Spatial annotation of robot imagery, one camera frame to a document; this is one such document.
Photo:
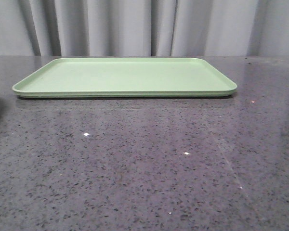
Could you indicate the grey pleated curtain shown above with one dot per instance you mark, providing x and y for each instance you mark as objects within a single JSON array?
[{"x": 144, "y": 27}]

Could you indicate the light green plastic tray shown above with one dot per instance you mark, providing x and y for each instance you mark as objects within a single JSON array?
[{"x": 125, "y": 77}]

